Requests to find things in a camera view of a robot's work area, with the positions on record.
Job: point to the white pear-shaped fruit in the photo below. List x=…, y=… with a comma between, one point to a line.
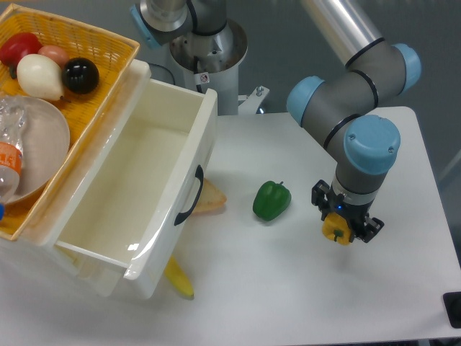
x=40, y=77

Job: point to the pink round fruit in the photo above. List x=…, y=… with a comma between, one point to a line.
x=55, y=53

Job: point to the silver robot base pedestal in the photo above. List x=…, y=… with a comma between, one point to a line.
x=212, y=62

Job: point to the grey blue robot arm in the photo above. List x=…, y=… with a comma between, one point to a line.
x=338, y=114

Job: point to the white open top drawer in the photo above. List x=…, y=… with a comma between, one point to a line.
x=129, y=214

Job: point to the metal mounting bracket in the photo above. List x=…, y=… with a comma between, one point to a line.
x=249, y=104

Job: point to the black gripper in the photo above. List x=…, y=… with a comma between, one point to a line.
x=356, y=216

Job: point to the white drawer cabinet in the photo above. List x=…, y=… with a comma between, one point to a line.
x=56, y=207

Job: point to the red bell pepper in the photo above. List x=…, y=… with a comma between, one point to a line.
x=17, y=47

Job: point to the beige bowl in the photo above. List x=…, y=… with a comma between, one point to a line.
x=46, y=141

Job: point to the black device at table edge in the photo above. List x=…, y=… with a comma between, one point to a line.
x=452, y=303

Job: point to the toast bread slice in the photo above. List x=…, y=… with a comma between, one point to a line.
x=211, y=198

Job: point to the green bell pepper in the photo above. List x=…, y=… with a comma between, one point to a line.
x=271, y=200

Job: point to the yellow bell pepper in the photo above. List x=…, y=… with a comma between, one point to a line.
x=335, y=228

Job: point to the black drawer handle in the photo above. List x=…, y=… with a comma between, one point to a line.
x=192, y=200

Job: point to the clear plastic bottle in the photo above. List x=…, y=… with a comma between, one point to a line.
x=12, y=120

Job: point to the yellow banana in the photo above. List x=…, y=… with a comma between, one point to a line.
x=178, y=278

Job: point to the black round fruit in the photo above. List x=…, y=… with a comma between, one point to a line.
x=80, y=75

